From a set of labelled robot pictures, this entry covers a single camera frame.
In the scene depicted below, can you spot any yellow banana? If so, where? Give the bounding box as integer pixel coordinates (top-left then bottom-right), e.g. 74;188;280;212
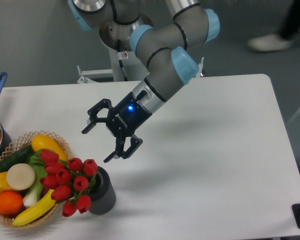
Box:
12;189;56;227

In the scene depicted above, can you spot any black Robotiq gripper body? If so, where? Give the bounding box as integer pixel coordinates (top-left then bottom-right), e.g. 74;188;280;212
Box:
106;91;152;138

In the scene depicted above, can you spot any woven wicker basket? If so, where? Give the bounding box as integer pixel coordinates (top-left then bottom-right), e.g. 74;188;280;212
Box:
0;130;73;230

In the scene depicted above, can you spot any dark grey ribbed vase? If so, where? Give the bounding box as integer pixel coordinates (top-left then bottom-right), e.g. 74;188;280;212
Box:
88;167;116;215

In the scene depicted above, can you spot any green bok choy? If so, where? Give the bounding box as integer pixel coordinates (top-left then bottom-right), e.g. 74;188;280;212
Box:
23;149;48;208

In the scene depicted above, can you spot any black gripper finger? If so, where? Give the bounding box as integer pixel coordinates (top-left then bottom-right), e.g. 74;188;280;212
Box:
103;134;143;163
81;98;115;136

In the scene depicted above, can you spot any red tulip bouquet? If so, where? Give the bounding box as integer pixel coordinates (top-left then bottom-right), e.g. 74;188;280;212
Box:
39;149;99;217

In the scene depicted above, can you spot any green cucumber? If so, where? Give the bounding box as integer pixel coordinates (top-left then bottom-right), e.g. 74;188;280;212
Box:
0;144;34;173

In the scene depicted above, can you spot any black trouser leg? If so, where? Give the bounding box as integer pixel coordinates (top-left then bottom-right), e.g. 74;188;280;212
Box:
278;0;300;40

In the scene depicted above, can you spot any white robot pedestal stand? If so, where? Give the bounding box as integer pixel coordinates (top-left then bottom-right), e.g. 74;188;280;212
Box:
76;14;205;85

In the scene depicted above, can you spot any black cable on pedestal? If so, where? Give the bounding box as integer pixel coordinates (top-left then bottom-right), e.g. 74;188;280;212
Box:
116;39;129;82

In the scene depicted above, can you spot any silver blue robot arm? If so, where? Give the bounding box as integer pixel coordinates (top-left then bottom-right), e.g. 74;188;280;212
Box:
67;0;220;162

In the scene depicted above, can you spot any white shoe of person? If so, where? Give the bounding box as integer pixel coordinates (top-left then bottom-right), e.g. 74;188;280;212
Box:
247;34;293;53

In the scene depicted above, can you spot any beige round radish slice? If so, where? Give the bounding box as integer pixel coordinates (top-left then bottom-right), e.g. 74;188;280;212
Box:
6;163;36;191

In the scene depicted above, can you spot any orange fruit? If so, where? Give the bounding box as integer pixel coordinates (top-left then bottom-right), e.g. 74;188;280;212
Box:
0;191;24;215

